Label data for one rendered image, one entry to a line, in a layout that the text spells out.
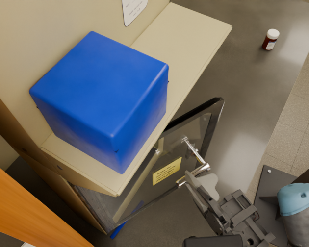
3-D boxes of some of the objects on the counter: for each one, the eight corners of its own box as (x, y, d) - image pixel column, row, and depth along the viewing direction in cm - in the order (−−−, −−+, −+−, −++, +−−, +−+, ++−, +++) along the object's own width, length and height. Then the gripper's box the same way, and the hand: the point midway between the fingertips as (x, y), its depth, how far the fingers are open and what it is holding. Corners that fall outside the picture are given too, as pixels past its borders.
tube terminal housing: (40, 192, 89) (-279, -103, 23) (102, 117, 104) (12, -196, 38) (106, 235, 82) (-86, -5, 17) (162, 149, 97) (179, -163, 31)
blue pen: (110, 237, 82) (109, 236, 81) (140, 199, 88) (140, 198, 87) (113, 239, 82) (112, 239, 81) (143, 201, 88) (143, 200, 87)
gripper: (265, 244, 62) (204, 167, 71) (283, 235, 53) (211, 149, 62) (234, 268, 59) (175, 185, 69) (248, 263, 51) (178, 169, 60)
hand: (186, 179), depth 64 cm, fingers closed, pressing on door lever
